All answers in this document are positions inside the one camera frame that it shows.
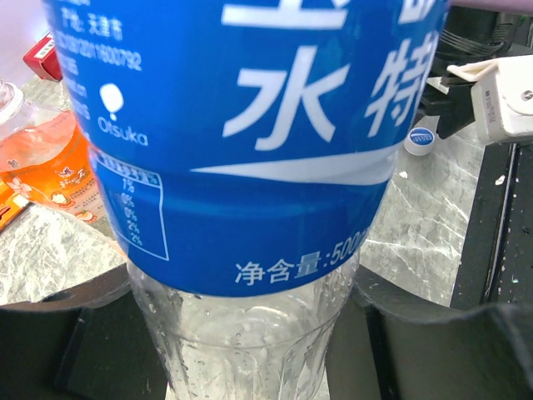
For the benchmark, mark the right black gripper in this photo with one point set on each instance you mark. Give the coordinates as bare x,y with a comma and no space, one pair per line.
469,36

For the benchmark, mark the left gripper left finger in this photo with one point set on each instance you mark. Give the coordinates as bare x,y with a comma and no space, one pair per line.
85,342

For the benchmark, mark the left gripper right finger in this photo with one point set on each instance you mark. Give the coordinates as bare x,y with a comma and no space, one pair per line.
390,344

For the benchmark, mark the blue bottle cap front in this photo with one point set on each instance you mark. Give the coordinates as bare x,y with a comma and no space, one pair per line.
419,141

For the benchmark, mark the blue Pocari bottle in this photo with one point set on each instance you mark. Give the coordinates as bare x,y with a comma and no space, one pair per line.
242,150

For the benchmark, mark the orange drink bottle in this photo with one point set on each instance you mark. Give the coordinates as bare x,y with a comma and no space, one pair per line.
44,155

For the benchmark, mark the orange snack box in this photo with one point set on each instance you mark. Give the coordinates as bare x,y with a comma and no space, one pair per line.
14,200

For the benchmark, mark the red flat box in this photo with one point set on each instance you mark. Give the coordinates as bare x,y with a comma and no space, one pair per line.
42,59

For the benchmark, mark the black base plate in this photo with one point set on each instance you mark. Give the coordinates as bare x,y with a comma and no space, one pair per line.
496,259

